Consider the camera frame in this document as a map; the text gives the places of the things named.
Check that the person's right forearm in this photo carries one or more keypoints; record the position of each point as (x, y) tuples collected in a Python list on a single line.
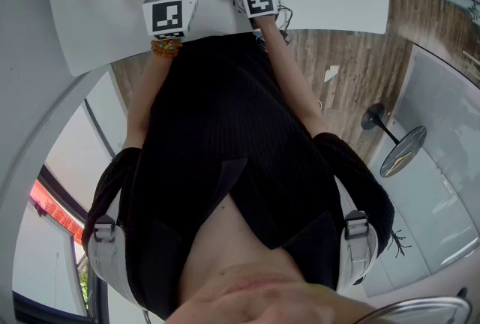
[(292, 82)]

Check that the white paper sheet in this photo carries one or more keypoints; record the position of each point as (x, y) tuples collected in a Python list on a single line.
[(332, 74)]

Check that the round black marble table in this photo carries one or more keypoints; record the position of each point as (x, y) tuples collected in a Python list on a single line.
[(405, 155)]

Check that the person's neck and chin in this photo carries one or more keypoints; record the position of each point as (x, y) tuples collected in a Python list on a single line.
[(243, 288)]

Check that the person's black knit top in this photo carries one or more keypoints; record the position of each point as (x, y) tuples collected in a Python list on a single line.
[(225, 127)]

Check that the person's left forearm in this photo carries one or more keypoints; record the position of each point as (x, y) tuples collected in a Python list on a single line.
[(144, 101)]

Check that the black window frame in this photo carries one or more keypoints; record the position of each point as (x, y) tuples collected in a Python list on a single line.
[(67, 198)]

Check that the silver metal rim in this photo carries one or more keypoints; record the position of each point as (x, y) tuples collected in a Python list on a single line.
[(412, 305)]

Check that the red banner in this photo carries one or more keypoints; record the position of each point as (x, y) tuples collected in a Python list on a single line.
[(52, 206)]

